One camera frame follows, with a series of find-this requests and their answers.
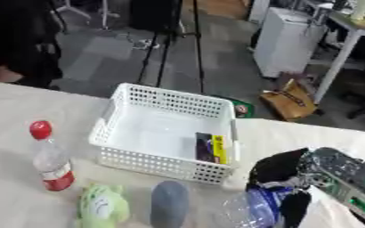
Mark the white perforated plastic basket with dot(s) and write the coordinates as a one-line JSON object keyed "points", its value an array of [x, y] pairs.
{"points": [[154, 130]]}

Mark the grey oval object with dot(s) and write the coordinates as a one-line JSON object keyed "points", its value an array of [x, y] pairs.
{"points": [[169, 205]]}

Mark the green plush toy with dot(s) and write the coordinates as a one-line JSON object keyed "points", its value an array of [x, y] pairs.
{"points": [[102, 206]]}

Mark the black tripod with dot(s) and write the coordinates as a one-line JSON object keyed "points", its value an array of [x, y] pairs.
{"points": [[165, 44]]}

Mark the brown paper bag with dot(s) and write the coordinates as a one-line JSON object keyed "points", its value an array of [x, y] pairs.
{"points": [[289, 101]]}

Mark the white cabinet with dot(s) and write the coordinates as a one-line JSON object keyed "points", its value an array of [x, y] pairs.
{"points": [[287, 41]]}

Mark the clear bottle with red cap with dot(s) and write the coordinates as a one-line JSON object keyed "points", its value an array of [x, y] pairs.
{"points": [[52, 166]]}

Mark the black and yellow small box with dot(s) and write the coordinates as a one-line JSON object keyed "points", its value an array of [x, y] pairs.
{"points": [[211, 148]]}

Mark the white desk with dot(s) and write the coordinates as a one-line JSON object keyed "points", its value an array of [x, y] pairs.
{"points": [[346, 35]]}

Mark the green package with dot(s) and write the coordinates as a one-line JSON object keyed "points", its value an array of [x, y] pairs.
{"points": [[242, 108]]}

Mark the clear plastic bottle blue label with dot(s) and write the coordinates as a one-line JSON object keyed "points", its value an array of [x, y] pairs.
{"points": [[250, 209]]}

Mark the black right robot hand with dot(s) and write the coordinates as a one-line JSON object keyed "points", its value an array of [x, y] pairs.
{"points": [[279, 172]]}

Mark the person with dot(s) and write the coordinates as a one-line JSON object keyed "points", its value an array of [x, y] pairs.
{"points": [[19, 41]]}

